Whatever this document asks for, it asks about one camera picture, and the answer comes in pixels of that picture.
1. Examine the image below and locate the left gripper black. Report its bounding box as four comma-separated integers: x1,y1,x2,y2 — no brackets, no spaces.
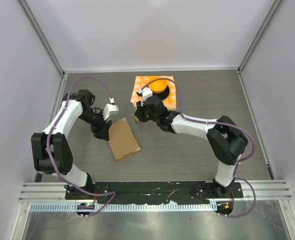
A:
78,108,113,141

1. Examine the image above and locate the brown cardboard express box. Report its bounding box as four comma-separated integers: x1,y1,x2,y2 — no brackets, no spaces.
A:
108,117,141,162

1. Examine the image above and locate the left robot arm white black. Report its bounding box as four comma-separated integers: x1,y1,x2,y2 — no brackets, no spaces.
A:
31,89,119,200

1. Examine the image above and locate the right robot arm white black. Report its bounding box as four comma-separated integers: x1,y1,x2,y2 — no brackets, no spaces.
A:
134,95,249,198

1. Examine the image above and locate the black round plate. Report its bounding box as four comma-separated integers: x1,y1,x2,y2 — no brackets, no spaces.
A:
156,86,170,101

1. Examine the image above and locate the orange checkered cloth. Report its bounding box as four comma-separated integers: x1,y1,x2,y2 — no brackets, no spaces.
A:
130,75,177,110

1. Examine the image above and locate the orange bowl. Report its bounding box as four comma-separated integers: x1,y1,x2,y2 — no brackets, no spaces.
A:
148,79,168,94

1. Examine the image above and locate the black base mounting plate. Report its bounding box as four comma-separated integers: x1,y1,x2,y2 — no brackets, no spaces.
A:
64,181,244,205

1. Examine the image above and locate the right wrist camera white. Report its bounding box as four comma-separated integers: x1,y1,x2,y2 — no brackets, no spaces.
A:
136,87,153,106

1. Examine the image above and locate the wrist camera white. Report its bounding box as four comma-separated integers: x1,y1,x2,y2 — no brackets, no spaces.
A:
102,103,119,120
136,87,153,106

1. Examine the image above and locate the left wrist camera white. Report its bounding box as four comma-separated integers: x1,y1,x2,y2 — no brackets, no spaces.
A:
102,103,119,120

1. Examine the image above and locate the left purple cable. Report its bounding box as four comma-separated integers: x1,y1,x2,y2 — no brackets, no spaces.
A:
45,76,116,217

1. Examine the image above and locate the purple cable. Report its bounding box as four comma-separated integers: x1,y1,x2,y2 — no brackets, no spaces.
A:
137,77,257,218
45,76,116,217

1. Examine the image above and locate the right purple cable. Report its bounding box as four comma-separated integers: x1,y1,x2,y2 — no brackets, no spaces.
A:
137,77,257,218

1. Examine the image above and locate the aluminium frame rail front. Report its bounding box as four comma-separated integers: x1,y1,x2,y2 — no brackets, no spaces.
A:
18,180,293,203

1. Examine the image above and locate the white slotted cable duct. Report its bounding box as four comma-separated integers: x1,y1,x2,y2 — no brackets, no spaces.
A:
30,201,217,213

